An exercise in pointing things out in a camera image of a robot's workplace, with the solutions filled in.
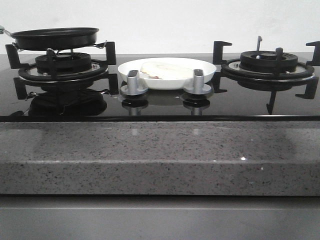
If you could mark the black right pan support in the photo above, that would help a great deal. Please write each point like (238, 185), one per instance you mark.
(274, 82)

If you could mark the black left pan support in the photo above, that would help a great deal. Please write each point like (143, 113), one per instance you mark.
(63, 83)

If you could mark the silver right stove knob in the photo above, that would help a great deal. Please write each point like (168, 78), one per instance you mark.
(197, 85)

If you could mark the black frying pan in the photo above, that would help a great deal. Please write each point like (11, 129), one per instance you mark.
(53, 38)

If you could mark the silver left stove knob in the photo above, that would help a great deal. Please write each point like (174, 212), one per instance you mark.
(135, 86)

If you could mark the silver stove knob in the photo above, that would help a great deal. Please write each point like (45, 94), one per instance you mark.
(197, 85)
(135, 86)

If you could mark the black left gas burner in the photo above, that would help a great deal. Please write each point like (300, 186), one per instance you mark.
(65, 63)

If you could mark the black gas burner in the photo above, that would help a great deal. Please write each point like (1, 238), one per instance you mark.
(266, 61)
(65, 63)

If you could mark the white fried egg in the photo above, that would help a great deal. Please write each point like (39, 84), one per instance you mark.
(164, 70)

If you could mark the black right gas burner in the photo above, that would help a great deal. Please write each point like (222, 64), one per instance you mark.
(266, 61)

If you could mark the grey cabinet front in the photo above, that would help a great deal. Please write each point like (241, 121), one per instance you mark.
(159, 218)

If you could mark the black pan support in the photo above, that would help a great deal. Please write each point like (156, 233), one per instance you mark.
(63, 83)
(274, 82)

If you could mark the white round plate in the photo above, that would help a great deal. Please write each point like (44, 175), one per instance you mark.
(167, 84)

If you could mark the black glass gas hob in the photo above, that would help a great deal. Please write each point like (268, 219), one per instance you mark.
(229, 100)

